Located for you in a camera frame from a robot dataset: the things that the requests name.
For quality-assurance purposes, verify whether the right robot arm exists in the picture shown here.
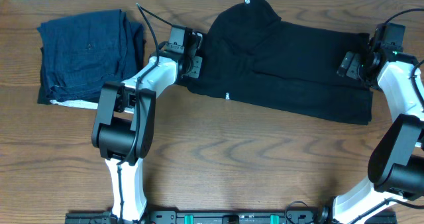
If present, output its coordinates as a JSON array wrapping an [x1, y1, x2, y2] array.
[[315, 21, 423, 223]]

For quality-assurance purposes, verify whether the folded black garment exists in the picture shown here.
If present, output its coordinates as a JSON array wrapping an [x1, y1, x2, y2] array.
[[37, 47, 103, 105]]

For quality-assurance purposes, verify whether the small looped black cable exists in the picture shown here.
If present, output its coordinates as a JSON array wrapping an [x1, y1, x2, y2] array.
[[284, 200, 321, 224]]

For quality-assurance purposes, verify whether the folded dark blue garment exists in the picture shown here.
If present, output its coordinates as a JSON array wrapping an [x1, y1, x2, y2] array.
[[37, 9, 145, 97]]

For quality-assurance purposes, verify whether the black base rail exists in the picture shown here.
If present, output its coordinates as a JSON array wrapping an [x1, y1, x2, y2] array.
[[64, 209, 398, 224]]

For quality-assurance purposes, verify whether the folded white garment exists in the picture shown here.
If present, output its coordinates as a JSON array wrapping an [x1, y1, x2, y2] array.
[[50, 100, 98, 109]]

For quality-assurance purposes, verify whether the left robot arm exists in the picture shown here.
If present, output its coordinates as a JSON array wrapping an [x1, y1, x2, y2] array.
[[91, 25, 205, 223]]

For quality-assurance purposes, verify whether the black polo shirt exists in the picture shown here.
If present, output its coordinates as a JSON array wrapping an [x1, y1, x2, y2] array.
[[185, 0, 372, 125]]

